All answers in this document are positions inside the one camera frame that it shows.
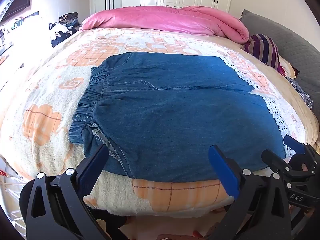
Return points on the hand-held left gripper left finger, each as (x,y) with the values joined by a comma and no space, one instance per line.
(95,163)

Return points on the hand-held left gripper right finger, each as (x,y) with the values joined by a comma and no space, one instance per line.
(222,171)

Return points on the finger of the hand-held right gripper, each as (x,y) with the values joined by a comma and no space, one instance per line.
(273,161)
(295,143)

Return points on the blue denim pants lace trim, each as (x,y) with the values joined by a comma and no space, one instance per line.
(175,117)

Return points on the floral patterned cloth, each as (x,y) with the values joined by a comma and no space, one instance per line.
(300,92)

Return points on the beige bed sheet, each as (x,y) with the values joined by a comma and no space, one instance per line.
(275,80)

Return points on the cream and maroon cloth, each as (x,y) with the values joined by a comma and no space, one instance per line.
(287,67)

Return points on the orange white printed blanket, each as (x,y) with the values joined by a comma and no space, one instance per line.
(50,92)

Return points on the grey headboard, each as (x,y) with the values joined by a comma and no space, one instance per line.
(287,42)

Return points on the purple striped pillow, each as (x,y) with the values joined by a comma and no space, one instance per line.
(262,47)

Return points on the cluttered white desk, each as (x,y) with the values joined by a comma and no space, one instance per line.
(10,52)

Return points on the pile of clothes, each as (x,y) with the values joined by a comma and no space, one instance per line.
(67,22)

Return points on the pink quilt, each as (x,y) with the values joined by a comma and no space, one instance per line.
(155,20)

